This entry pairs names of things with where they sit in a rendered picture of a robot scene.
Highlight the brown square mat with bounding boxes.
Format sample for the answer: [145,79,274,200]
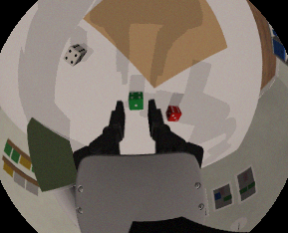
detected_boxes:
[83,0,227,88]

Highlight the red die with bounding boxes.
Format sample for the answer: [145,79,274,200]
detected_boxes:
[165,106,181,121]

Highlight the green die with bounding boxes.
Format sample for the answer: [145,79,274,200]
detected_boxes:
[129,92,144,111]

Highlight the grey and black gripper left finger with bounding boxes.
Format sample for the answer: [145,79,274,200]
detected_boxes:
[73,101,126,170]

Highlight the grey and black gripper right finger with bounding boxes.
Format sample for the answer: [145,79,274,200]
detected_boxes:
[147,100,203,168]

